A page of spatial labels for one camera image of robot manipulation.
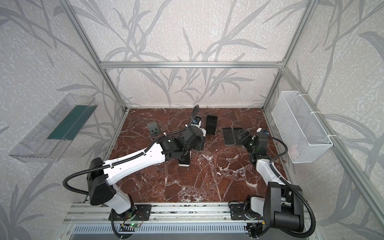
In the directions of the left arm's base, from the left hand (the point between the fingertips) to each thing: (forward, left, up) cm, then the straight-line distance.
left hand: (202, 133), depth 77 cm
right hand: (+8, -24, -9) cm, 27 cm away
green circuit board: (-38, +32, -22) cm, 54 cm away
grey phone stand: (+16, +34, -20) cm, 42 cm away
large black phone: (+13, -18, -22) cm, 32 cm away
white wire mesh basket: (-9, -42, +12) cm, 44 cm away
